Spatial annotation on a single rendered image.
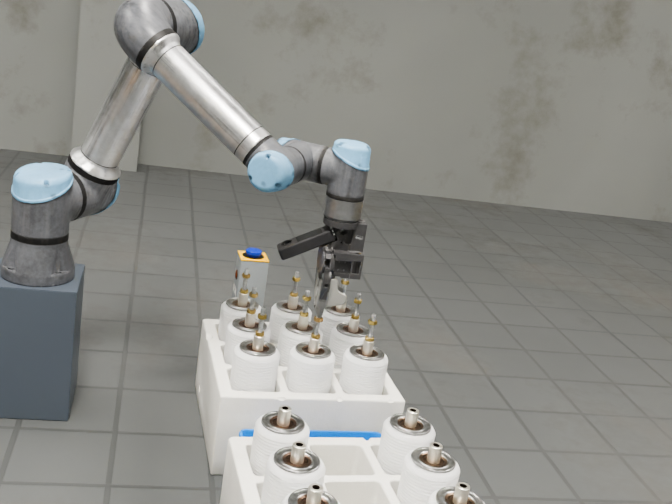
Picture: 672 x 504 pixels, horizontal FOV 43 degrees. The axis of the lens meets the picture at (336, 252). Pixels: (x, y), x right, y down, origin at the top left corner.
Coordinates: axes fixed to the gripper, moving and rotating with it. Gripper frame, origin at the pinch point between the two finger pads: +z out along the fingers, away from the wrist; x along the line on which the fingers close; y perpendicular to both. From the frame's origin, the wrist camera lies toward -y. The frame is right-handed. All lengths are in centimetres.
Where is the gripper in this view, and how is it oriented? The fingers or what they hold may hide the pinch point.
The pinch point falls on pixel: (316, 309)
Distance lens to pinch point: 176.3
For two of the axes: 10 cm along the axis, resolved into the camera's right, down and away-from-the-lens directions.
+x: -1.6, -3.2, 9.3
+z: -1.5, 9.4, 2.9
